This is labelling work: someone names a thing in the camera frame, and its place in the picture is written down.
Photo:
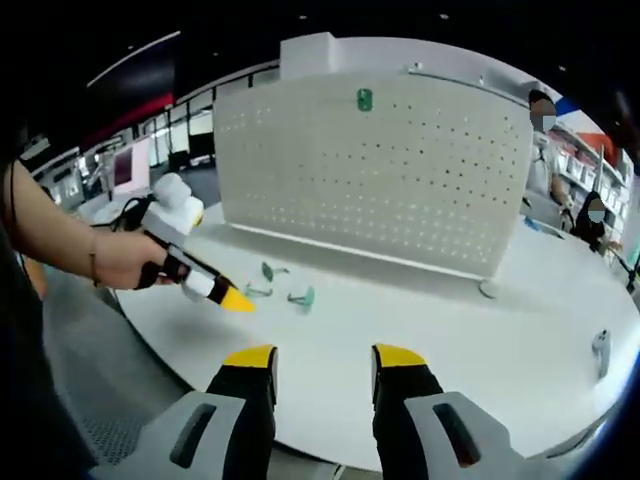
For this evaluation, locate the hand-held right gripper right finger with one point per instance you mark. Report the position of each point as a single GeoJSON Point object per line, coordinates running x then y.
{"type": "Point", "coordinates": [400, 425]}

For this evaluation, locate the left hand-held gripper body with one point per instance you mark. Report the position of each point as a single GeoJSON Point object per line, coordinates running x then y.
{"type": "Point", "coordinates": [170, 215]}

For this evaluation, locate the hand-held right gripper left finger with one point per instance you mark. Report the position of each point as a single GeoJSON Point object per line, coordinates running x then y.
{"type": "Point", "coordinates": [245, 425]}

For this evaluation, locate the green hook assembly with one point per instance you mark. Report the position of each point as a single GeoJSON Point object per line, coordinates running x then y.
{"type": "Point", "coordinates": [365, 98]}
{"type": "Point", "coordinates": [260, 290]}
{"type": "Point", "coordinates": [302, 296]}
{"type": "Point", "coordinates": [269, 271]}

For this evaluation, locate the white pegboard mounting plate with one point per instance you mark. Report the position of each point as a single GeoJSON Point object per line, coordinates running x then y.
{"type": "Point", "coordinates": [375, 190]}

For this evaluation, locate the person's left hand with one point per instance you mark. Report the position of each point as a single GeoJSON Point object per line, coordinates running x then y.
{"type": "Point", "coordinates": [120, 260]}

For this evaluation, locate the pink display board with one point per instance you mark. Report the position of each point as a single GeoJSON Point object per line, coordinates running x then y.
{"type": "Point", "coordinates": [131, 167]}

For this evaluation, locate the ceiling light strip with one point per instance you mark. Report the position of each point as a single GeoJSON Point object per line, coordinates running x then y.
{"type": "Point", "coordinates": [135, 55]}

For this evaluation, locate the person's dark clothing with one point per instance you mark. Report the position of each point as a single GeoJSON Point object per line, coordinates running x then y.
{"type": "Point", "coordinates": [30, 375]}

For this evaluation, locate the small grey object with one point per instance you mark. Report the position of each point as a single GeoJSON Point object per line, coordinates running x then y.
{"type": "Point", "coordinates": [601, 345]}

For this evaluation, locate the white storage shelving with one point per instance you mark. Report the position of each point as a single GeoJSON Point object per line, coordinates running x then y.
{"type": "Point", "coordinates": [595, 165]}

